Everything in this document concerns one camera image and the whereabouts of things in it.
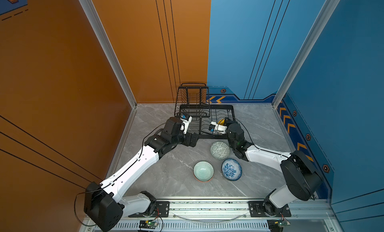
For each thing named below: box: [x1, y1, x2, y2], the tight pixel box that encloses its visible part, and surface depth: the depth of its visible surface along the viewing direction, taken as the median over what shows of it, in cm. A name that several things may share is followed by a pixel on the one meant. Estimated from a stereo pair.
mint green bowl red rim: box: [193, 160, 215, 183], surface depth 84 cm
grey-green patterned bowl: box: [210, 141, 230, 160], surface depth 94 cm
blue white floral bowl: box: [221, 158, 243, 181], surface depth 84 cm
